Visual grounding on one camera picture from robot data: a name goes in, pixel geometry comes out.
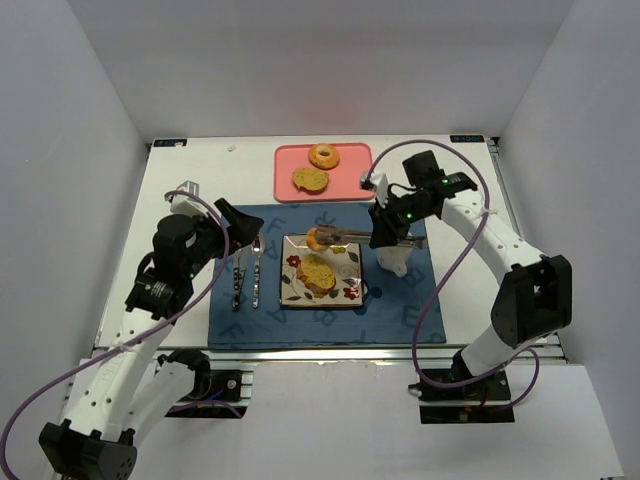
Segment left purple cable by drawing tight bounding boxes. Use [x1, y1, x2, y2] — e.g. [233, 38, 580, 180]
[0, 188, 232, 474]

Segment white ceramic mug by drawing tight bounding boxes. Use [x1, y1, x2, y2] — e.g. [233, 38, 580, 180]
[376, 246, 412, 277]

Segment blue letter placemat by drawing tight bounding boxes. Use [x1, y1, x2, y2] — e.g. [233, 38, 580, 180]
[208, 203, 435, 350]

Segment silver fork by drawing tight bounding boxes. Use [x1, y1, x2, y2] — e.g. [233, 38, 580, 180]
[231, 249, 242, 311]

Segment metal serving tongs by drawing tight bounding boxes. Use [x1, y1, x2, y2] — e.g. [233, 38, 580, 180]
[320, 225, 427, 250]

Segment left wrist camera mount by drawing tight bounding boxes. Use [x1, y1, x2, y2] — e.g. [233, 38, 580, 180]
[164, 180, 208, 217]

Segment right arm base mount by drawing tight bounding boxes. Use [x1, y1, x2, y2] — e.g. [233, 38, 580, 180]
[408, 371, 515, 425]

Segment pink serving tray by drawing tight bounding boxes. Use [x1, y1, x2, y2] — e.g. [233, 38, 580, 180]
[273, 143, 374, 203]

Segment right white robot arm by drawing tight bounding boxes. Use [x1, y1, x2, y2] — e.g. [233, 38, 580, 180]
[360, 151, 572, 389]

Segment purple cable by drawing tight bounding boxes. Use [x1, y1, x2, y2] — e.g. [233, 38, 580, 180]
[0, 188, 232, 474]
[367, 138, 541, 414]

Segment silver spoon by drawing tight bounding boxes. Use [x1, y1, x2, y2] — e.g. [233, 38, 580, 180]
[252, 232, 266, 309]

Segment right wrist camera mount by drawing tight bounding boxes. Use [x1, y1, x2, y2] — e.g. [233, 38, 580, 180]
[359, 172, 389, 208]

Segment silver knife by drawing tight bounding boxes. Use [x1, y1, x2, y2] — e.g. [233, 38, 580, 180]
[239, 246, 251, 307]

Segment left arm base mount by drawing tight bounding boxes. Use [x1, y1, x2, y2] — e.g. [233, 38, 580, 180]
[154, 349, 253, 419]

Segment herb bread slice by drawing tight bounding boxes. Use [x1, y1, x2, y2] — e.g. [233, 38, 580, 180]
[296, 254, 336, 296]
[292, 168, 330, 194]

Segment blue table label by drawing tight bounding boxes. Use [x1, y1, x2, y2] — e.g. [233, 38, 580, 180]
[449, 134, 485, 143]
[153, 138, 187, 148]

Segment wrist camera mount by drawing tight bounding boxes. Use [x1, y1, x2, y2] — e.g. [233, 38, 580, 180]
[359, 172, 389, 208]
[164, 180, 208, 217]

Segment round bread roll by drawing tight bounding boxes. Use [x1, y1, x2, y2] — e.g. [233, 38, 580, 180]
[306, 226, 333, 253]

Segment square floral plate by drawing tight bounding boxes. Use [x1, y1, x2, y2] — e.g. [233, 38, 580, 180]
[279, 234, 364, 309]

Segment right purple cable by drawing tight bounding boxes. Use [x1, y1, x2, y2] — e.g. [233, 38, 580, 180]
[367, 138, 541, 414]

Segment right blue table label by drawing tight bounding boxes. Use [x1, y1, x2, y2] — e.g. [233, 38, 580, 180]
[449, 134, 485, 143]

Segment left blue table label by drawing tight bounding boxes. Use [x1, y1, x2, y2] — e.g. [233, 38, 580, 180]
[153, 138, 187, 148]

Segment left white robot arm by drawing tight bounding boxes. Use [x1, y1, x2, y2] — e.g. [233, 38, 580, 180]
[39, 193, 264, 479]

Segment sesame bagel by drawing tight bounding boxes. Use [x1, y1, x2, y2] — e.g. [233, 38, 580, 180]
[308, 143, 341, 170]

